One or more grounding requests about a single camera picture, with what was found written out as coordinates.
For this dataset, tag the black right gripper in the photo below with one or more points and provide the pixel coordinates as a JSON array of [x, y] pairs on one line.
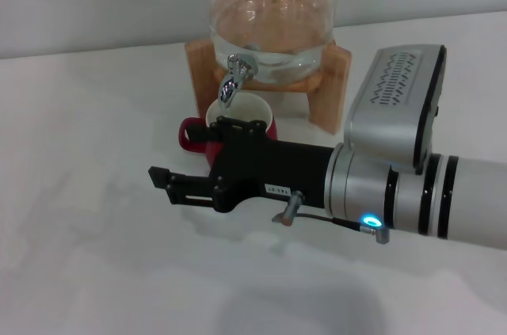
[[277, 168]]

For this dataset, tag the red ceramic cup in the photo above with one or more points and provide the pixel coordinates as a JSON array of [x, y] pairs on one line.
[[194, 139]]

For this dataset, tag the chrome faucet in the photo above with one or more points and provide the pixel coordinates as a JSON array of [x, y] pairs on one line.
[[227, 85]]

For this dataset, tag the wooden dispenser stand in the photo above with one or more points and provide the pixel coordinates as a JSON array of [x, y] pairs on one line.
[[330, 89]]

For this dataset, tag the glass water dispenser jar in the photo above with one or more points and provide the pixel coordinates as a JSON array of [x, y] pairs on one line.
[[273, 14]]

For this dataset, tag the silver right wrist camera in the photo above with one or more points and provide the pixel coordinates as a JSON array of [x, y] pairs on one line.
[[392, 105]]

